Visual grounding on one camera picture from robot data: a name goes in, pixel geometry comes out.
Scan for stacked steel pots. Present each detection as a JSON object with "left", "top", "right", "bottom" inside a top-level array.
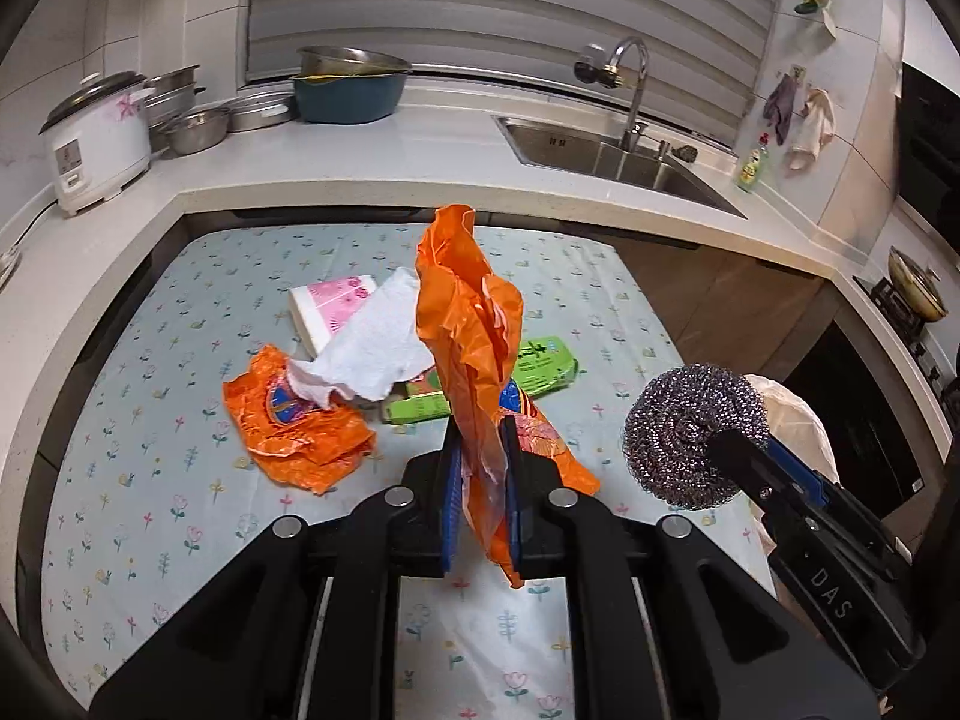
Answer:
[{"left": 143, "top": 65, "right": 199, "bottom": 128}]

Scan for white hanging cloth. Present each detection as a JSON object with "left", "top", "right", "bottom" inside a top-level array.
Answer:
[{"left": 786, "top": 88, "right": 836, "bottom": 174}]

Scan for steel plates stack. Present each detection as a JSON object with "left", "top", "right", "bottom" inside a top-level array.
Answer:
[{"left": 226, "top": 89, "right": 298, "bottom": 133}]

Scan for frying pan with lid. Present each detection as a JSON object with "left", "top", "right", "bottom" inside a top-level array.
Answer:
[{"left": 887, "top": 247, "right": 949, "bottom": 322}]

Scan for white-lined trash bin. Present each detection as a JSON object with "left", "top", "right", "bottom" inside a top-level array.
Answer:
[{"left": 745, "top": 374, "right": 838, "bottom": 483}]

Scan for white rice cooker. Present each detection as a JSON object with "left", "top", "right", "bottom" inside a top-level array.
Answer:
[{"left": 39, "top": 70, "right": 155, "bottom": 216}]

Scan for blue basin with steel bowl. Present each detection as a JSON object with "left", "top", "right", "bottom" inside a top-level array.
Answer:
[{"left": 293, "top": 46, "right": 412, "bottom": 125}]

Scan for chrome kitchen faucet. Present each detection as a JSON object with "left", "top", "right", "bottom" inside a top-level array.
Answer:
[{"left": 573, "top": 34, "right": 649, "bottom": 153}]

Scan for floral tablecloth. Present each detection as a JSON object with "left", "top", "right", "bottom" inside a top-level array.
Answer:
[{"left": 37, "top": 223, "right": 778, "bottom": 720}]

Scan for pink paper cup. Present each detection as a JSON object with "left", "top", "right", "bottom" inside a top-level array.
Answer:
[{"left": 288, "top": 275, "right": 377, "bottom": 358}]

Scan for steel bowl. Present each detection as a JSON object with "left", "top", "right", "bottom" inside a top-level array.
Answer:
[{"left": 163, "top": 106, "right": 229, "bottom": 156}]

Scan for purple hanging cloth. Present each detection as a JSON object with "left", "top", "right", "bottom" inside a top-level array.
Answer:
[{"left": 763, "top": 73, "right": 799, "bottom": 145}]

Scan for window roller blind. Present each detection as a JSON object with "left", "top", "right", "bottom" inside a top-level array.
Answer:
[{"left": 245, "top": 0, "right": 776, "bottom": 145}]

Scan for orange plastic bag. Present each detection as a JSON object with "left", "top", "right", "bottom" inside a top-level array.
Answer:
[{"left": 415, "top": 205, "right": 601, "bottom": 590}]

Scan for steel wool scrubber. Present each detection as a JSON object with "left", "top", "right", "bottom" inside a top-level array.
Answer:
[{"left": 623, "top": 362, "right": 770, "bottom": 511}]

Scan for white paper towel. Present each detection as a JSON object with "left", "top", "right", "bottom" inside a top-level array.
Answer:
[{"left": 286, "top": 266, "right": 434, "bottom": 410}]

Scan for green tea packet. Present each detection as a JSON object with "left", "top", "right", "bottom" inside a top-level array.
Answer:
[{"left": 379, "top": 337, "right": 579, "bottom": 424}]

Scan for green dish soap bottle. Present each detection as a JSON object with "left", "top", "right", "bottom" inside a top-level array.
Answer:
[{"left": 737, "top": 132, "right": 770, "bottom": 192}]

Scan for gas stove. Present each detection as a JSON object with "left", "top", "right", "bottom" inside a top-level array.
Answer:
[{"left": 854, "top": 277, "right": 957, "bottom": 400}]

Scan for stainless steel sink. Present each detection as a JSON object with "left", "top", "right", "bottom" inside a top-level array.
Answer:
[{"left": 494, "top": 115, "right": 745, "bottom": 218}]

